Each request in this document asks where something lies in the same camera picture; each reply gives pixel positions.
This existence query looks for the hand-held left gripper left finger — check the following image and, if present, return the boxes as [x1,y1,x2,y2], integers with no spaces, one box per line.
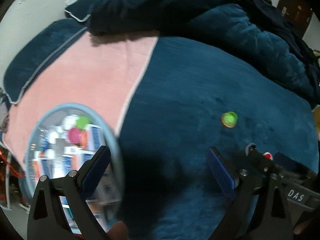
[27,145,112,240]

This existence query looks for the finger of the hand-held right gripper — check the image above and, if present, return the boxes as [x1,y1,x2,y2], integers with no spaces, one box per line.
[246,144,283,180]

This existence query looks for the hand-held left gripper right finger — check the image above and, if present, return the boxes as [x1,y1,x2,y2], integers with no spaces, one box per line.
[205,147,293,240]

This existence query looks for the pink bottle cap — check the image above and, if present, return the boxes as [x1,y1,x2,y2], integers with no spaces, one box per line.
[69,127,83,145]

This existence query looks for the green bottle cap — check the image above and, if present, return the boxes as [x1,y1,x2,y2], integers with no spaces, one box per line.
[222,112,238,125]
[76,116,90,130]

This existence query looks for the light blue mesh basket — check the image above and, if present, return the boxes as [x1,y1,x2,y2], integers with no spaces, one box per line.
[24,102,125,230]

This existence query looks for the person's right hand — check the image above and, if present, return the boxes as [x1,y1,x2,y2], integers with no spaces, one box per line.
[294,217,315,235]

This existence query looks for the white blue medicine box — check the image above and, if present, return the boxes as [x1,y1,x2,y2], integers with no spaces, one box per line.
[60,147,85,178]

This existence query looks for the dark blue bed sheet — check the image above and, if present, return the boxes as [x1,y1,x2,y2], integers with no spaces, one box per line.
[107,36,320,240]

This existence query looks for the pink bed sheet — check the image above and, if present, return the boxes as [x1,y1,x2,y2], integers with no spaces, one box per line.
[5,29,159,178]

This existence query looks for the dark blue piped pillow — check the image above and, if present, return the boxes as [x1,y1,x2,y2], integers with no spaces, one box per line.
[64,0,105,22]
[3,19,88,104]

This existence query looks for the dark navy garment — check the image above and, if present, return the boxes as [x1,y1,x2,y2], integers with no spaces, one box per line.
[235,0,320,100]

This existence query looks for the dark blue plush duvet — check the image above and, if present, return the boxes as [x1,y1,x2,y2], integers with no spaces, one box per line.
[86,0,315,108]

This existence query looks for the white headboard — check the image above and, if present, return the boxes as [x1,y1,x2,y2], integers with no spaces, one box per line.
[0,0,100,90]

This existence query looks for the red cord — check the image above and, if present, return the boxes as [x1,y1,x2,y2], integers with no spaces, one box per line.
[0,150,25,178]

